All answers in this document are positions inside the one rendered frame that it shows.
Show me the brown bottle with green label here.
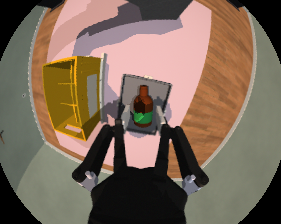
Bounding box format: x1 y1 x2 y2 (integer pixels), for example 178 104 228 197
133 85 153 128

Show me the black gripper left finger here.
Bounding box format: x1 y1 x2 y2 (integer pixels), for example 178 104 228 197
72 105 131 198

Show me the yellow open crate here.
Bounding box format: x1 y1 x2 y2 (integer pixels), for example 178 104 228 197
42 56 101 141

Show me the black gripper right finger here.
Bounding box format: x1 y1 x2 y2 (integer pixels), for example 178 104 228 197
148 106 209 199

